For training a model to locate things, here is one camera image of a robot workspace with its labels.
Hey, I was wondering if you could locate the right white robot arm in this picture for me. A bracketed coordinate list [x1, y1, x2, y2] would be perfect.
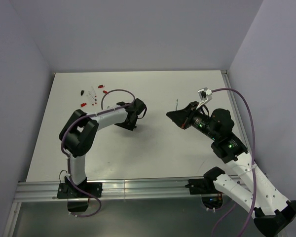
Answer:
[166, 102, 296, 237]

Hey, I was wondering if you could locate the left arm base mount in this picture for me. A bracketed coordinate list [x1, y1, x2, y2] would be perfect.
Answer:
[56, 179, 103, 213]

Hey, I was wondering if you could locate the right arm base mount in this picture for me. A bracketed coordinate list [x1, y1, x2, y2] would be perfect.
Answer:
[185, 178, 223, 206]

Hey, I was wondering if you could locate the aluminium front rail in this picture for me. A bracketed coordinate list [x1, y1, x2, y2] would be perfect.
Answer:
[13, 175, 271, 201]

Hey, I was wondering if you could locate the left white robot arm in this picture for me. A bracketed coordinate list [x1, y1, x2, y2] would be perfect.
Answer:
[59, 98, 147, 197]

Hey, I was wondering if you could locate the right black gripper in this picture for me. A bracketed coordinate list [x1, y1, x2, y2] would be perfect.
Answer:
[166, 100, 219, 140]

